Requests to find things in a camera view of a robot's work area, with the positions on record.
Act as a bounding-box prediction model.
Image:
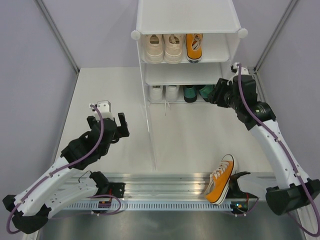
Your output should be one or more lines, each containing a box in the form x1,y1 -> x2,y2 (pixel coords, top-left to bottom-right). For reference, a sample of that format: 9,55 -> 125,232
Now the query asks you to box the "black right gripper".
206,77 -> 241,110

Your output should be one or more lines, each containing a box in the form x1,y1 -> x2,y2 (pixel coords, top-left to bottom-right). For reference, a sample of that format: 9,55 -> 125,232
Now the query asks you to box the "green pointed shoe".
197,84 -> 215,102
183,85 -> 198,103

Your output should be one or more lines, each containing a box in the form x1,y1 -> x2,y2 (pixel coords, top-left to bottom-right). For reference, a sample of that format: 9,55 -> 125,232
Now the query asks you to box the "clear cabinet door panel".
144,100 -> 157,171

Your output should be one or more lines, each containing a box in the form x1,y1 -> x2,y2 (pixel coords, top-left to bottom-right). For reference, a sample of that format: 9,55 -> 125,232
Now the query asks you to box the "white sneaker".
149,85 -> 163,103
164,85 -> 180,115

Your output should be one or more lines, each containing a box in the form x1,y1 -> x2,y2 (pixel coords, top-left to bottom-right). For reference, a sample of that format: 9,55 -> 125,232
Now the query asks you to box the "orange sneaker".
204,154 -> 238,205
184,33 -> 203,64

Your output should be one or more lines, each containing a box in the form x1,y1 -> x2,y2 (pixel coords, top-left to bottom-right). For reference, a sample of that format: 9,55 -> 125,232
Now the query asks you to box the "beige sneaker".
143,34 -> 164,64
163,33 -> 184,64

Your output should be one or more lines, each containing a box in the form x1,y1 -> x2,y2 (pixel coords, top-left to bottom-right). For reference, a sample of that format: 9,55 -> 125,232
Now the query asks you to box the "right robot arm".
208,74 -> 320,216

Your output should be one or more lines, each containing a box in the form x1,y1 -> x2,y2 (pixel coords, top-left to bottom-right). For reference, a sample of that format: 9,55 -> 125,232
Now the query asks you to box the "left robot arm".
2,112 -> 130,235

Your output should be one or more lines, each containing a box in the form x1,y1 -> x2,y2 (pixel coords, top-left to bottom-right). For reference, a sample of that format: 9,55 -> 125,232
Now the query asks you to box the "white plastic shoe cabinet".
130,0 -> 249,105

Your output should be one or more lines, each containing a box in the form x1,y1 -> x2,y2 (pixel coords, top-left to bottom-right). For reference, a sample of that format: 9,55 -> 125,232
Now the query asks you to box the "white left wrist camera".
89,100 -> 114,121

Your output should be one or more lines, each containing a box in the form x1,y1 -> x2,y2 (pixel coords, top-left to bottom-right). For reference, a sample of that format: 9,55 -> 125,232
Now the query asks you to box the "white slotted cable duct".
64,200 -> 233,212

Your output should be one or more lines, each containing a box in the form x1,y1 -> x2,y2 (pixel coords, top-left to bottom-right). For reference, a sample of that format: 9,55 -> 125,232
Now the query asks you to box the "right aluminium frame post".
253,0 -> 300,73

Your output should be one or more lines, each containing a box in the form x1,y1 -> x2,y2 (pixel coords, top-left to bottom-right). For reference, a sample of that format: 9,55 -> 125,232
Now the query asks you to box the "aluminium frame post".
253,0 -> 300,73
34,0 -> 80,76

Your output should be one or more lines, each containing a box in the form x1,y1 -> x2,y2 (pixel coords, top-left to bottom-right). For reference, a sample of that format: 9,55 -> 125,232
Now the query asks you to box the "left aluminium frame post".
34,0 -> 80,76

